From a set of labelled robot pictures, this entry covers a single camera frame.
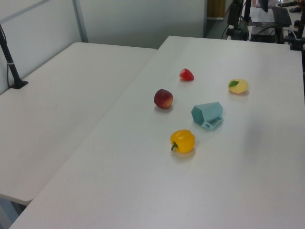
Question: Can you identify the teal hexagonal plastic mug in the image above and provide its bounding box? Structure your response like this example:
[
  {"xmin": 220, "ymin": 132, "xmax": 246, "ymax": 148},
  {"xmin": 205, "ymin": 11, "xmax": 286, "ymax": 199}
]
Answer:
[{"xmin": 191, "ymin": 102, "xmax": 224, "ymax": 131}]

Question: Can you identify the red apple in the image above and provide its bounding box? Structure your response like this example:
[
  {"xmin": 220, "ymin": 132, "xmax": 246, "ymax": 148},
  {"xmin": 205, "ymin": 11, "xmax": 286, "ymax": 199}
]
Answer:
[{"xmin": 153, "ymin": 89, "xmax": 174, "ymax": 110}]

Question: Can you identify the yellow bell pepper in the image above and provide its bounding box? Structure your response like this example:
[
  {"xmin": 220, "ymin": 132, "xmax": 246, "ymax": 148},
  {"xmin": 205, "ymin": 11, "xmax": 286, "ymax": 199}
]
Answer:
[{"xmin": 170, "ymin": 129, "xmax": 196, "ymax": 154}]

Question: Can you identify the red strawberry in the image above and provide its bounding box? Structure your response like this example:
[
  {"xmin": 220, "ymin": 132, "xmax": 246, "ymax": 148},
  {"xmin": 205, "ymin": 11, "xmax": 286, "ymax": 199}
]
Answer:
[{"xmin": 179, "ymin": 68, "xmax": 194, "ymax": 82}]

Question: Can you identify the yellow peach with green leaf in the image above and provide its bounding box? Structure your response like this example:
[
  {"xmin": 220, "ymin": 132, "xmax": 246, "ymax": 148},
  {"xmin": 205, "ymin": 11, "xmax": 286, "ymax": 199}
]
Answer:
[{"xmin": 228, "ymin": 78, "xmax": 250, "ymax": 95}]

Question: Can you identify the black clamp stand with pole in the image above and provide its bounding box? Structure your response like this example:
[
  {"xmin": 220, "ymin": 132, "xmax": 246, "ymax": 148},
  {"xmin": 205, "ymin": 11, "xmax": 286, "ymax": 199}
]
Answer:
[
  {"xmin": 283, "ymin": 20, "xmax": 305, "ymax": 51},
  {"xmin": 225, "ymin": 0, "xmax": 252, "ymax": 41}
]

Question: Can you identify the yellow wooden panel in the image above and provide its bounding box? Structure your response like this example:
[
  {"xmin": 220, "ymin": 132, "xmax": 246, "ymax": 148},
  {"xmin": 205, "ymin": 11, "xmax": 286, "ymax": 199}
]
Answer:
[{"xmin": 206, "ymin": 0, "xmax": 226, "ymax": 19}]

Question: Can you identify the black flat equipment box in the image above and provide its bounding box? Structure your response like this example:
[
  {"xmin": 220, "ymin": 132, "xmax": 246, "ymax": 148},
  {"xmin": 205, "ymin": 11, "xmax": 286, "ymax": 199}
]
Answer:
[{"xmin": 249, "ymin": 25, "xmax": 285, "ymax": 44}]

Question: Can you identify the black pole stand with base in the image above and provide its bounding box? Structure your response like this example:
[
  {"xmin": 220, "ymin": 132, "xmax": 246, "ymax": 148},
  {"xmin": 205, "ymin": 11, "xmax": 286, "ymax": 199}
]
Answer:
[{"xmin": 0, "ymin": 23, "xmax": 29, "ymax": 90}]

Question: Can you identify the black keyboard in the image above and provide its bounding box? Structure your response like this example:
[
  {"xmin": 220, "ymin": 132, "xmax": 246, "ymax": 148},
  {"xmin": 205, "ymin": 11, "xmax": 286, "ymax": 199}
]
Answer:
[{"xmin": 271, "ymin": 6, "xmax": 293, "ymax": 27}]

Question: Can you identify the grey partition frame post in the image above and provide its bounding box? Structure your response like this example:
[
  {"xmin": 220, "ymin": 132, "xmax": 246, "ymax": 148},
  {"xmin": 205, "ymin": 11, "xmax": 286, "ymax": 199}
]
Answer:
[{"xmin": 72, "ymin": 0, "xmax": 89, "ymax": 43}]

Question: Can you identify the thin black cable on pole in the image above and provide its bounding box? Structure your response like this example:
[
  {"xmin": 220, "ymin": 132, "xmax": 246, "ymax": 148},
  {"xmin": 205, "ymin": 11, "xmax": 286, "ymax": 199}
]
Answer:
[{"xmin": 0, "ymin": 23, "xmax": 12, "ymax": 88}]

